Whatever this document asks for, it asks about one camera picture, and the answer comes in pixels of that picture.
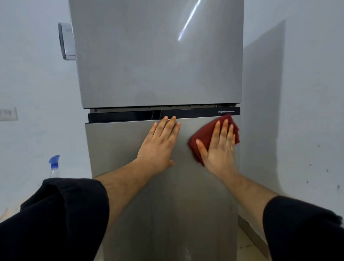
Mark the person's right hand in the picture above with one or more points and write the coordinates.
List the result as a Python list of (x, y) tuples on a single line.
[(220, 158)]

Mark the person's left hand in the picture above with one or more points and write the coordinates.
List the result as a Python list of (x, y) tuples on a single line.
[(157, 150)]

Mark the red cloth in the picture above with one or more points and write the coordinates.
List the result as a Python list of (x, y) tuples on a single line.
[(205, 131)]

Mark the silver refrigerator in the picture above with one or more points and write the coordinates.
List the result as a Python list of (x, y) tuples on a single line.
[(161, 67)]

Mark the spray bottle blue nozzle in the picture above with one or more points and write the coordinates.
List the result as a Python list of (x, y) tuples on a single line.
[(54, 164)]

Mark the person's left forearm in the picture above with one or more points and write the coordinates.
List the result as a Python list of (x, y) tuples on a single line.
[(53, 220)]

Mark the person's right forearm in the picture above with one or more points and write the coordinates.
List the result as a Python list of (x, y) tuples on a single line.
[(282, 220)]

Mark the grey electrical panel box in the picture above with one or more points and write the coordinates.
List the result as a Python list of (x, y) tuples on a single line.
[(68, 40)]

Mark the white wall switch plate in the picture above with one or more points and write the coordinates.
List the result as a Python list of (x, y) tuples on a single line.
[(8, 114)]

